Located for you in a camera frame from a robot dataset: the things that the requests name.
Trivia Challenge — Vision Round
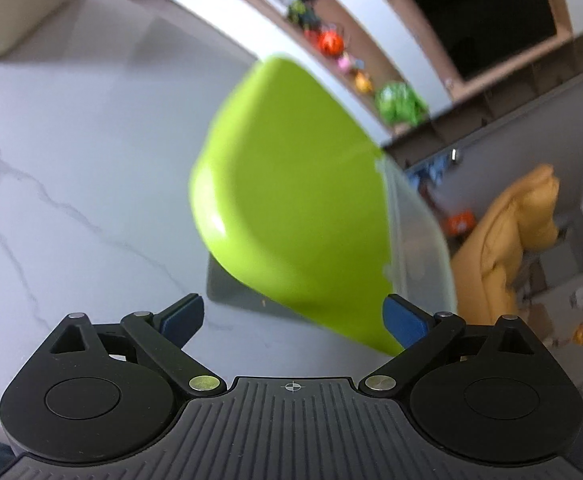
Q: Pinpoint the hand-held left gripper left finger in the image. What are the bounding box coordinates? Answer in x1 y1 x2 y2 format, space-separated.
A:
49 293 226 396

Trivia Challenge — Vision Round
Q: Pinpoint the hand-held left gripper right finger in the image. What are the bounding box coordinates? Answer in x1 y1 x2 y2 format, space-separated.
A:
363 293 538 397

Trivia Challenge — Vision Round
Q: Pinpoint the lime green plastic container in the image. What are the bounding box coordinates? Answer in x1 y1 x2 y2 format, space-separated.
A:
188 54 459 357

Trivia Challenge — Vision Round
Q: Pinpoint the white marble desktop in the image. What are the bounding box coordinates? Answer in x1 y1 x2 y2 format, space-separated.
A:
0 0 407 443

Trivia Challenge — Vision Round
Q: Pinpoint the orange and white box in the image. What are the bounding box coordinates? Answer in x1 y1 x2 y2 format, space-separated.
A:
444 209 478 238

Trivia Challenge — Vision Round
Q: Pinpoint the yellow cloth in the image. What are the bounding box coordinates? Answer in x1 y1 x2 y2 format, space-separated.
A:
450 163 561 322

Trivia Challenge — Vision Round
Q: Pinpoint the green frog toy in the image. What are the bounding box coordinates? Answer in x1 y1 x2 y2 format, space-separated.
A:
374 81 429 127

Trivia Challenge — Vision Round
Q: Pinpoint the orange round toy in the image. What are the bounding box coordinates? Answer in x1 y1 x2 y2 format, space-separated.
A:
317 29 346 57

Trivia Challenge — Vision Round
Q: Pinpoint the black television screen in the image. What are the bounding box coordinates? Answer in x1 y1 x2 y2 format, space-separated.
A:
384 0 558 82

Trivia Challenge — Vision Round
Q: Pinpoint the dark green toy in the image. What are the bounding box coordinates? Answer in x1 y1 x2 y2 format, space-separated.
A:
286 0 321 30

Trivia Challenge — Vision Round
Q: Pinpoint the wooden wall shelf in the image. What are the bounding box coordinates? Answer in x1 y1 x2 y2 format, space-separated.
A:
116 0 575 153

